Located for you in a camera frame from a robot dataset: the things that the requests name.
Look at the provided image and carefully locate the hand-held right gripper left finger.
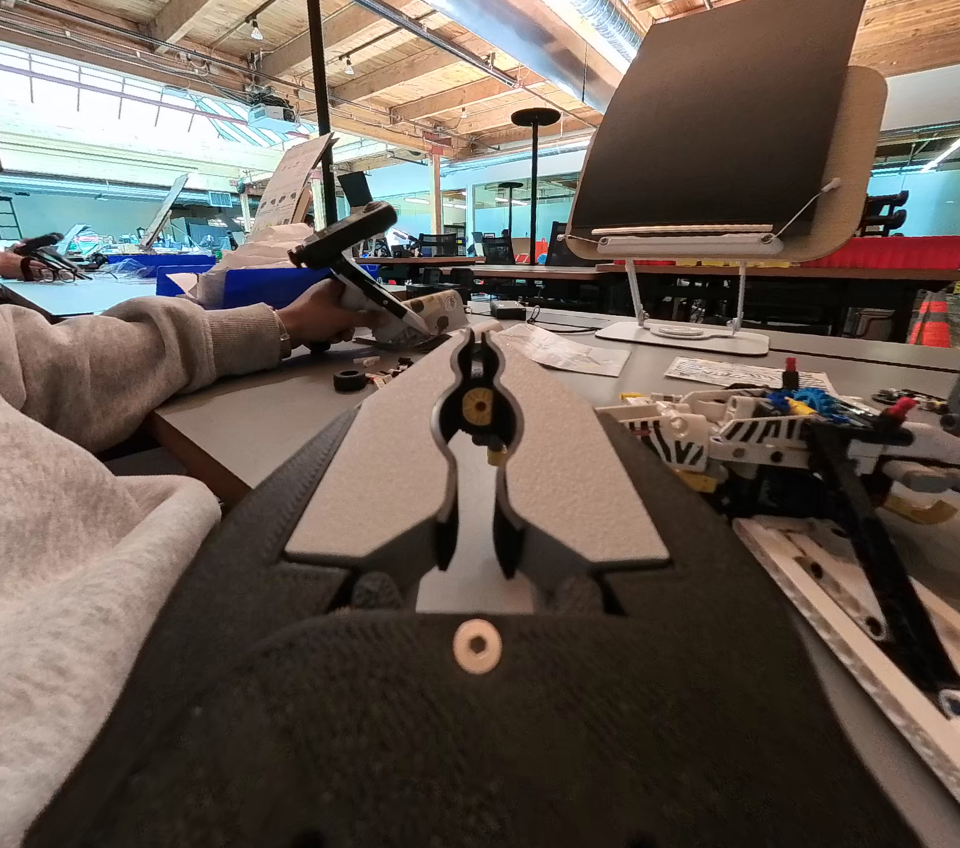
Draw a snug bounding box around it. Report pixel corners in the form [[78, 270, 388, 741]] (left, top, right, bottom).
[[283, 328, 474, 572]]

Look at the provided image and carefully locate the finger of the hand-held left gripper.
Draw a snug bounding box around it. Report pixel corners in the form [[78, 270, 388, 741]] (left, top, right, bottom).
[[373, 308, 445, 349]]

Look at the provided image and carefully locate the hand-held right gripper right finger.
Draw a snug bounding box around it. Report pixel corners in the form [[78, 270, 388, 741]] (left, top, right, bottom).
[[482, 329, 672, 579]]

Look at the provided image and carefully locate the black lego wheel yellow hub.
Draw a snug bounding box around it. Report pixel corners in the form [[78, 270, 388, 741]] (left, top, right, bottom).
[[438, 338, 519, 448]]

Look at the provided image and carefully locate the lego instruction booklet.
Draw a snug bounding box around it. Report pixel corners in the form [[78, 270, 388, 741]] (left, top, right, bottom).
[[352, 289, 631, 378]]

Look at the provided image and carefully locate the zebra striped lego model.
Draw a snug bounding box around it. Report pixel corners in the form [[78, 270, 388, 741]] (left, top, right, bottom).
[[596, 357, 960, 800]]

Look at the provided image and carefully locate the person's left forearm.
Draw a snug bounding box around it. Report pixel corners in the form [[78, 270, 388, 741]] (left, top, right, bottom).
[[0, 297, 285, 453]]

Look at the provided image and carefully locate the pile of small lego pieces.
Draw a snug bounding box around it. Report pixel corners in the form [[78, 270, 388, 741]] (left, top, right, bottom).
[[352, 355, 421, 388]]

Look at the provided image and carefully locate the small black lego assembly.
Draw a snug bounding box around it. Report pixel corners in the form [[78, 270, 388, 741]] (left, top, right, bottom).
[[873, 387, 950, 412]]

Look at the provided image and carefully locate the person's left hand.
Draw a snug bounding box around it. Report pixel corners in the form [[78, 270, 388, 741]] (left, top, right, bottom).
[[288, 278, 376, 350]]

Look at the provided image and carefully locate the beige printed board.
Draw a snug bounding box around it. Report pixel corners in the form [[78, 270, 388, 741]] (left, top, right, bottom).
[[251, 132, 339, 236]]

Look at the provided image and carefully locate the white crumpled paper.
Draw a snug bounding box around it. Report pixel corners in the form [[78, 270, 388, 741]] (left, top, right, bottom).
[[183, 222, 331, 302]]

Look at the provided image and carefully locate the blue storage bin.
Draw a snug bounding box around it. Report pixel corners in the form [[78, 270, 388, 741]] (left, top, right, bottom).
[[156, 265, 354, 302], [105, 253, 215, 268]]

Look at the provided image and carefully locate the zebra sticker sheet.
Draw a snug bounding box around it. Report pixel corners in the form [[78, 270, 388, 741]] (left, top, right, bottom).
[[665, 357, 837, 393]]

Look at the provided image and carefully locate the white book stand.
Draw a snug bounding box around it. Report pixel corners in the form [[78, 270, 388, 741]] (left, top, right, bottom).
[[564, 64, 888, 356]]

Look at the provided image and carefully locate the tilted grey board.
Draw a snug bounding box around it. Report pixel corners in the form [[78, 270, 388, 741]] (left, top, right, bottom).
[[138, 173, 190, 249]]

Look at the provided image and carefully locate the row of yellow bins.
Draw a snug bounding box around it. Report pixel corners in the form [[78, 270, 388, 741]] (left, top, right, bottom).
[[660, 254, 789, 269]]

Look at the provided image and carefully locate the person's grey sweatshirt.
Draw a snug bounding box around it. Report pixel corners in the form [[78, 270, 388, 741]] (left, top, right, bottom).
[[0, 398, 224, 848]]

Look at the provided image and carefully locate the long wooden desk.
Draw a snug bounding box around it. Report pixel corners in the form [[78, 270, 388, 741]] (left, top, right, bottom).
[[585, 259, 960, 284]]

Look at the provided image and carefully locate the red storage bin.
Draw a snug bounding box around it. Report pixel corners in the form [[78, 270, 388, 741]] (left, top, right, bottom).
[[787, 235, 960, 270]]

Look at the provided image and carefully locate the black panel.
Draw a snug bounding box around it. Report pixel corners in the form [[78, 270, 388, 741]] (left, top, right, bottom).
[[570, 0, 875, 240]]

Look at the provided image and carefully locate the orange traffic cone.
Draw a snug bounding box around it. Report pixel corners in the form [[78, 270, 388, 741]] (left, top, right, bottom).
[[907, 293, 957, 347]]

